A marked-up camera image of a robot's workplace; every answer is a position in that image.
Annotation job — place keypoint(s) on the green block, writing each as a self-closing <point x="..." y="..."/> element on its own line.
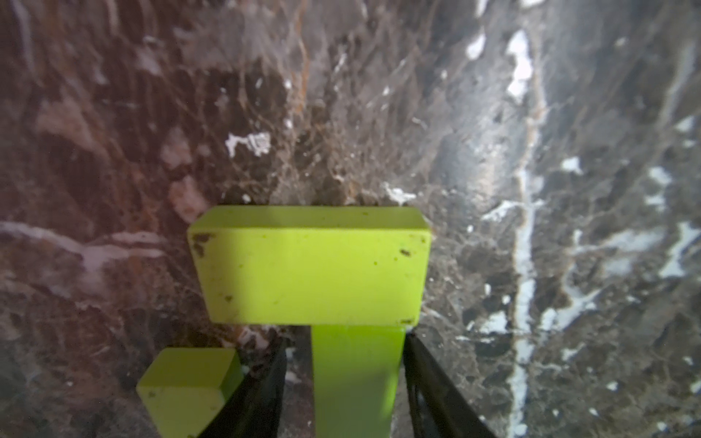
<point x="185" y="388"/>
<point x="312" y="265"/>
<point x="355" y="379"/>

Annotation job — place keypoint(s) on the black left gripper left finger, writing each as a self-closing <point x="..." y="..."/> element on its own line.
<point x="254" y="409"/>

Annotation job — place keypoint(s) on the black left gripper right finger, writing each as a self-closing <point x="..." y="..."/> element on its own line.
<point x="437" y="408"/>

